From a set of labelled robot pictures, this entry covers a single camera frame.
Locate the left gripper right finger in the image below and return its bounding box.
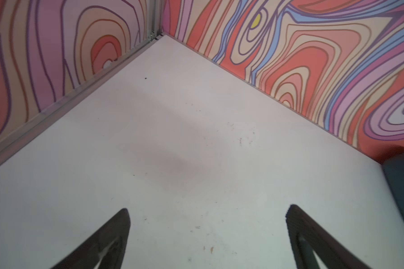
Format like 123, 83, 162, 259
286, 205, 369, 269

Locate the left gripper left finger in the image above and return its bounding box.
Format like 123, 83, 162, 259
53, 208, 131, 269

